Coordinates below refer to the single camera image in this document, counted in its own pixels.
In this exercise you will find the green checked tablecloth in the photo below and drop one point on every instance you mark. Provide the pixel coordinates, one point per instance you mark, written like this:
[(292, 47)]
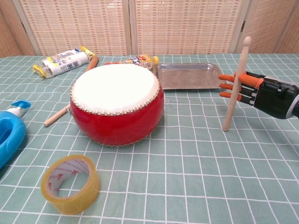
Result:
[(187, 175)]

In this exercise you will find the orange yellow snack pack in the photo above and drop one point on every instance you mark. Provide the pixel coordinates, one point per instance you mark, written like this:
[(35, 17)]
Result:
[(140, 60)]

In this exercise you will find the stainless steel tray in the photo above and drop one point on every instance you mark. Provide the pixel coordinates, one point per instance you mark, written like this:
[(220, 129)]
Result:
[(189, 77)]

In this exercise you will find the white snack pack yellow ends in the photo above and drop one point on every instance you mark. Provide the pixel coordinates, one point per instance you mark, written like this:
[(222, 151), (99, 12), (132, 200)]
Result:
[(65, 63)]

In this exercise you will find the bamboo folding screen panel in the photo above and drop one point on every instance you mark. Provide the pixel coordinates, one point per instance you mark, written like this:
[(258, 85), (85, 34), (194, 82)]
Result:
[(77, 25), (187, 25), (292, 32), (9, 30), (264, 25)]

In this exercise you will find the light wooden drumstick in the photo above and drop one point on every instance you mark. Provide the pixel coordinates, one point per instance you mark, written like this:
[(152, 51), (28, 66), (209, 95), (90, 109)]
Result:
[(54, 118), (230, 112)]

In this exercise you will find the red drum white skin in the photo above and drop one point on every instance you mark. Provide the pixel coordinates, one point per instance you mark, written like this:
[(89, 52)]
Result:
[(116, 121)]

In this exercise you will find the clear packing tape roll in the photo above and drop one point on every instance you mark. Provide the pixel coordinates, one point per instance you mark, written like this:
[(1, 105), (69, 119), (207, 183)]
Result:
[(70, 203)]

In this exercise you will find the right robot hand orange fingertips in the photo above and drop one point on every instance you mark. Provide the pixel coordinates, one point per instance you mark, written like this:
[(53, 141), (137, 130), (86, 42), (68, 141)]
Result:
[(273, 95)]

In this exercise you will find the blue pump detergent bottle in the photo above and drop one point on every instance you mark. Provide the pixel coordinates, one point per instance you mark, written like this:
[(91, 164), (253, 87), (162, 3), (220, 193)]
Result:
[(11, 133)]

